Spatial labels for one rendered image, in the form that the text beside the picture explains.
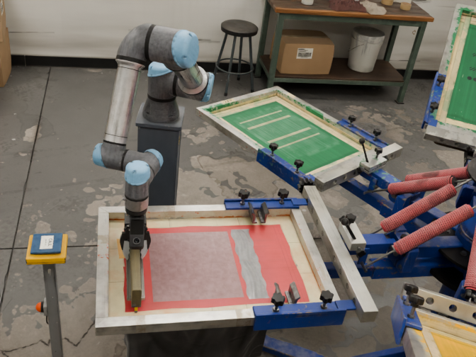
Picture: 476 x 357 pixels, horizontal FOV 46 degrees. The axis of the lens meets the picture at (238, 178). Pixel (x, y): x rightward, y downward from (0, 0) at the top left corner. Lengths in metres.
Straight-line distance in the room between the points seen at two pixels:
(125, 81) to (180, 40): 0.22
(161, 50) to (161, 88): 0.45
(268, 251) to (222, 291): 0.28
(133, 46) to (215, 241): 0.76
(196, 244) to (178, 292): 0.25
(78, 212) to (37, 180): 0.46
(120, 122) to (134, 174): 0.21
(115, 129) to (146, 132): 0.48
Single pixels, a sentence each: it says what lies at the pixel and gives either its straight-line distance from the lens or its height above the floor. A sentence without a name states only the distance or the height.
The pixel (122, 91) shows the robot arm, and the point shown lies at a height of 1.50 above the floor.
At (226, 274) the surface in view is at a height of 0.95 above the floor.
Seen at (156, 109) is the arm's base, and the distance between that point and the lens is 2.29.
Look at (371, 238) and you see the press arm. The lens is 2.14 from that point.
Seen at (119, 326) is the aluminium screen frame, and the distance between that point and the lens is 1.76.
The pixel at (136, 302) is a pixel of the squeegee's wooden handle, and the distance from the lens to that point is 1.80.
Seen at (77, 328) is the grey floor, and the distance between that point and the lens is 3.08.
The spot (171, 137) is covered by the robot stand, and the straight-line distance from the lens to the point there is 2.32.
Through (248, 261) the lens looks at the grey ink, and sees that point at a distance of 2.03.
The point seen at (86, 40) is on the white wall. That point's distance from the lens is 5.63.
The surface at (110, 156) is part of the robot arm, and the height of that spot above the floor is 1.32.
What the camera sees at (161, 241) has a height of 0.95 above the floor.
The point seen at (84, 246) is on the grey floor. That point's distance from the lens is 3.53.
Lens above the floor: 2.32
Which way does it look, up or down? 34 degrees down
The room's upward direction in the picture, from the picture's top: 8 degrees clockwise
